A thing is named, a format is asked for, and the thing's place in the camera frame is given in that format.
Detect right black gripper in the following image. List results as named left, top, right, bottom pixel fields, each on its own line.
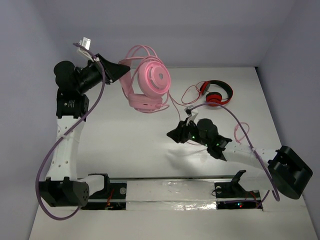
left=166, top=117, right=210, bottom=147

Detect pink headphones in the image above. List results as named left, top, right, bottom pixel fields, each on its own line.
left=119, top=44, right=172, bottom=114

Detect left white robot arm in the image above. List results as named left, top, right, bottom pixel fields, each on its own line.
left=37, top=54, right=130, bottom=208

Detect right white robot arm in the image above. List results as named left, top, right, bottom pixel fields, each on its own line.
left=166, top=118, right=313, bottom=200

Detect red black headphones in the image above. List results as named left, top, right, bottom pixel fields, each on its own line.
left=199, top=80, right=234, bottom=107

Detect silver foil tape strip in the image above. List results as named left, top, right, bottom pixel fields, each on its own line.
left=125, top=180, right=217, bottom=211

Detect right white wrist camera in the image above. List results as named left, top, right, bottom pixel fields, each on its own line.
left=184, top=105, right=199, bottom=125

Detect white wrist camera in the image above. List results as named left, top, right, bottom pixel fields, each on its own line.
left=74, top=37, right=95, bottom=62
left=184, top=105, right=199, bottom=125

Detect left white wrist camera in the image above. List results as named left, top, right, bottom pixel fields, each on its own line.
left=74, top=37, right=95, bottom=62

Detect red headphone cable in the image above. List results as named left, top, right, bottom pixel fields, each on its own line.
left=167, top=84, right=208, bottom=107

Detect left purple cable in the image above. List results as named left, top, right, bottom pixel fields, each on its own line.
left=35, top=42, right=106, bottom=221

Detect purple cable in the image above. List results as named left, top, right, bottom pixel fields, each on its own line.
left=35, top=42, right=106, bottom=221
left=186, top=103, right=281, bottom=210

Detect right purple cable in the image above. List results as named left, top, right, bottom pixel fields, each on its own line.
left=186, top=103, right=281, bottom=210

